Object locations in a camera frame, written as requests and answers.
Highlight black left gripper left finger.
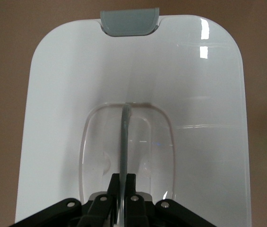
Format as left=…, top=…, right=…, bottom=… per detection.
left=8, top=174, right=121, bottom=227

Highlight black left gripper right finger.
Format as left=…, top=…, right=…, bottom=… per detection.
left=123, top=174, right=221, bottom=227

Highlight white box lid grey latches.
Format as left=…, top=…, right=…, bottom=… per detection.
left=12, top=7, right=253, bottom=227

